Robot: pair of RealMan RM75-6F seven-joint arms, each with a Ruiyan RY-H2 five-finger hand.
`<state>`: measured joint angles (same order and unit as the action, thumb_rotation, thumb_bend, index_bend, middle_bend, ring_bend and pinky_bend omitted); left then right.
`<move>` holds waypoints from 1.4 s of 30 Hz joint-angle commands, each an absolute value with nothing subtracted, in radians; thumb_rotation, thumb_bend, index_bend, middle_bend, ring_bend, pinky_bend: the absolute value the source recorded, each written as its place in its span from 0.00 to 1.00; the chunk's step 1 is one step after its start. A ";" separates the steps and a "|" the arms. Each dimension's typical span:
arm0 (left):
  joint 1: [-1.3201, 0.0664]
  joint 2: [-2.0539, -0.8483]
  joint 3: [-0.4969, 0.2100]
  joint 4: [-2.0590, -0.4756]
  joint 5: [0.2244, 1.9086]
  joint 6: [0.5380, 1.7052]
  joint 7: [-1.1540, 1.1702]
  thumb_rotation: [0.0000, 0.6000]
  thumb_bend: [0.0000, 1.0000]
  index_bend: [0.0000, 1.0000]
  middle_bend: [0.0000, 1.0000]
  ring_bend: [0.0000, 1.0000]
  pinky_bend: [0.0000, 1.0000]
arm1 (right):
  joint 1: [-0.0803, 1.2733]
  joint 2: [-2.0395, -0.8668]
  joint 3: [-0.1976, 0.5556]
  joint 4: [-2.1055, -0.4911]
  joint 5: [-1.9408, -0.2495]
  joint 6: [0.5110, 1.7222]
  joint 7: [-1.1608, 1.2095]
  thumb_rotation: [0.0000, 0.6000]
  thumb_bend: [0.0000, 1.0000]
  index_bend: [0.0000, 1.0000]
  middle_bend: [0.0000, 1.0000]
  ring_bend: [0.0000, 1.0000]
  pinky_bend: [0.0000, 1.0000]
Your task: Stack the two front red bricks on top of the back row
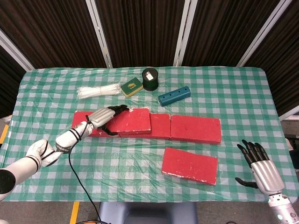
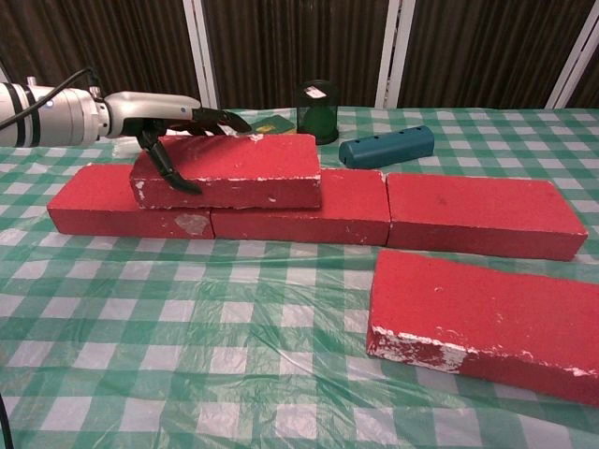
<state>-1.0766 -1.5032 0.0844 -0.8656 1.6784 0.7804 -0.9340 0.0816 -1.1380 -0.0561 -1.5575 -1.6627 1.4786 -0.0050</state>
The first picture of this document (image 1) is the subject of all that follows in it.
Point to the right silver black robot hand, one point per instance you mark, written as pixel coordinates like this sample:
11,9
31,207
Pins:
267,175

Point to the yellow floor tape strip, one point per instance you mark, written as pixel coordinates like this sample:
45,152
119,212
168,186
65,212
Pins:
4,134
74,213

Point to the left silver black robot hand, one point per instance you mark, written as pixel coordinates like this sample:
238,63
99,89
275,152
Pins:
101,116

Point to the white stick bundle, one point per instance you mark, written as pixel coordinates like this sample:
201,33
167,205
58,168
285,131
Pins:
93,92

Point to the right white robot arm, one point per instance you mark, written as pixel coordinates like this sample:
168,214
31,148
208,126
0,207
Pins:
282,210

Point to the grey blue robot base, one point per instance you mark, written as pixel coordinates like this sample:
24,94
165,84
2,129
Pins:
147,213

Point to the green white checked tablecloth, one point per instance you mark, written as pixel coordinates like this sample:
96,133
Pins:
245,105

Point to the green yellow sponge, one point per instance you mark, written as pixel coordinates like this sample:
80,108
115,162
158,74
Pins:
130,88

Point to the dark green cylinder can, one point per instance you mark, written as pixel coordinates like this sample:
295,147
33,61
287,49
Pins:
149,82

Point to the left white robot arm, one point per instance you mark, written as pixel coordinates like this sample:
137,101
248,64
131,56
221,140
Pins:
66,140

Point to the red brick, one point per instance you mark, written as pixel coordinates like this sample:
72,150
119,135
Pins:
161,126
196,128
78,120
133,121
189,165

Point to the white partition frame post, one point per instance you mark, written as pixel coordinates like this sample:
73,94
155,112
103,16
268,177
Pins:
289,114
99,35
184,35
262,35
14,50

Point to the blue block with holes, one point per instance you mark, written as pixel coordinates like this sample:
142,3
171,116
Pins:
174,96

